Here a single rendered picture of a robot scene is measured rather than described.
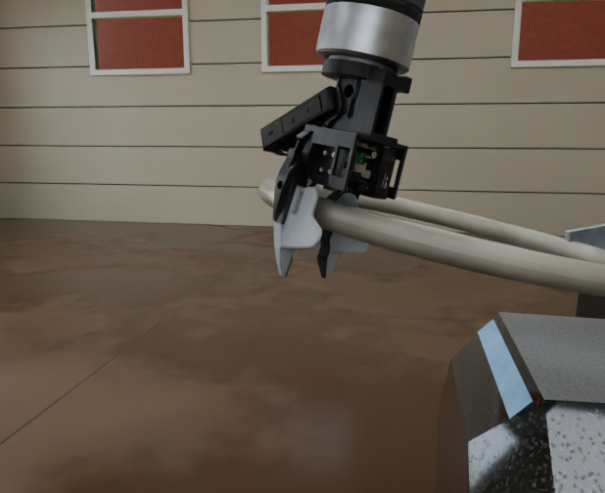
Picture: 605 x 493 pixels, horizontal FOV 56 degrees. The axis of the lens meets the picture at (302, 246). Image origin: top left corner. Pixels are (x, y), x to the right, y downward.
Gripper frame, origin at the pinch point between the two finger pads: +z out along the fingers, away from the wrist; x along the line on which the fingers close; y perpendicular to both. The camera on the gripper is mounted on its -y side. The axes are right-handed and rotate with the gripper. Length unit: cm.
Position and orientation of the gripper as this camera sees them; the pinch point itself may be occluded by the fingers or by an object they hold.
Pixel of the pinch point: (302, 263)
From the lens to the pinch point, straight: 58.5
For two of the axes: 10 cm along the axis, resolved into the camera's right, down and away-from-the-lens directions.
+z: -2.1, 9.6, 1.7
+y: 6.2, 2.7, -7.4
